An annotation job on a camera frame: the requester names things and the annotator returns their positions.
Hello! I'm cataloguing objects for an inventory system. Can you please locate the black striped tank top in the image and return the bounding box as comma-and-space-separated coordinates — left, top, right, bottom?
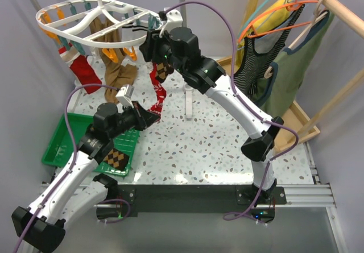
231, 3, 305, 103

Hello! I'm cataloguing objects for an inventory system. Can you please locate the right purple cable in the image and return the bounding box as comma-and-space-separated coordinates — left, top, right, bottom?
163, 0, 299, 222

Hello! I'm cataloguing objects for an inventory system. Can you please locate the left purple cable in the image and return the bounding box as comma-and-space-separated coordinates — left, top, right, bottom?
13, 84, 120, 253

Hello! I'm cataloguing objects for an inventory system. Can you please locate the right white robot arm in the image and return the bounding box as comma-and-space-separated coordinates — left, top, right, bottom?
139, 27, 283, 204

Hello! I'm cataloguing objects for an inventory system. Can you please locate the yellow shirt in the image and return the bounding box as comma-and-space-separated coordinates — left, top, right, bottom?
235, 0, 294, 67

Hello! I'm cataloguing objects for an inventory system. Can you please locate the tan plain sock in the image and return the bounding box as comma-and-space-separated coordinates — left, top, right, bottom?
89, 17, 137, 104

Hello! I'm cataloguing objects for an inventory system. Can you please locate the white round clip hanger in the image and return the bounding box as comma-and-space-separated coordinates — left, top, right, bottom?
36, 0, 163, 63

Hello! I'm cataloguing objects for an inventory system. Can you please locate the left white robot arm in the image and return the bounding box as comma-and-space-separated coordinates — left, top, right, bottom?
11, 101, 160, 252

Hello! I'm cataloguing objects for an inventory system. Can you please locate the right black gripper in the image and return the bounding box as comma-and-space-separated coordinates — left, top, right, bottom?
139, 27, 187, 75

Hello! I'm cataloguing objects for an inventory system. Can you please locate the green tank top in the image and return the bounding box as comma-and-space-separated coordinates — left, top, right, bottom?
251, 10, 334, 117

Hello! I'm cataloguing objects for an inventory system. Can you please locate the wooden clothes hanger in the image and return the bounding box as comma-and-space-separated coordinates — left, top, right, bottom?
258, 7, 330, 79

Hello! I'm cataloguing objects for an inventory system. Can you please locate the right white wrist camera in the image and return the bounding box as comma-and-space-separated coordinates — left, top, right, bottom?
159, 9, 183, 38

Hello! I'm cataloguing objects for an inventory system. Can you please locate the white striped sock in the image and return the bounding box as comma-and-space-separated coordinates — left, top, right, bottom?
121, 21, 148, 62

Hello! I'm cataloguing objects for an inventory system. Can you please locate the wooden clothes rack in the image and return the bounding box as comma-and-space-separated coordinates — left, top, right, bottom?
213, 0, 364, 156

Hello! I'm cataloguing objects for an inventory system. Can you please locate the red christmas sock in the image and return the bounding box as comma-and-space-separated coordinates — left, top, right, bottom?
149, 63, 167, 116
59, 47, 102, 94

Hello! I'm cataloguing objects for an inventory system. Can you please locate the orange clothes hanger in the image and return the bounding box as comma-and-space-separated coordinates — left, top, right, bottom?
237, 0, 317, 47

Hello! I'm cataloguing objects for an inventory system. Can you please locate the purple cable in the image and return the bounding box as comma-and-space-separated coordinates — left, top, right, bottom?
163, 0, 299, 222
13, 84, 120, 253

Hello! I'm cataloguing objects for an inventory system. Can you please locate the brown argyle sock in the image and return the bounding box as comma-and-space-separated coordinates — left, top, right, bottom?
155, 63, 175, 84
103, 148, 130, 171

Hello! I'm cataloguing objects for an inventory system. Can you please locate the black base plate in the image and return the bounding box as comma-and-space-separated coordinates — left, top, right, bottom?
96, 184, 287, 219

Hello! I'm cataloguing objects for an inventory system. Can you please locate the brown argyle sock back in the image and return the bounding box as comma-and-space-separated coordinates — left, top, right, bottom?
155, 63, 175, 84

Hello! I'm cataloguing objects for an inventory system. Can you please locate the green plastic tray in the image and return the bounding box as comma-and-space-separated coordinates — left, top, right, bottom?
42, 113, 139, 177

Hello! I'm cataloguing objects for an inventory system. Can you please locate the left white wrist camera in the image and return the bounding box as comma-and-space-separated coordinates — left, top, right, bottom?
115, 84, 134, 107

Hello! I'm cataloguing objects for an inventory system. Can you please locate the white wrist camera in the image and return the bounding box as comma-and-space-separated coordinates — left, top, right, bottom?
159, 9, 183, 38
115, 84, 134, 107

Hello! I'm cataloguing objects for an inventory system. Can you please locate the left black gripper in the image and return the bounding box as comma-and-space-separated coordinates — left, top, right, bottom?
109, 101, 160, 139

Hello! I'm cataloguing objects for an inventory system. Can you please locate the brown argyle sock front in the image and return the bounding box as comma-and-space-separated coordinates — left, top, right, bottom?
103, 148, 130, 171

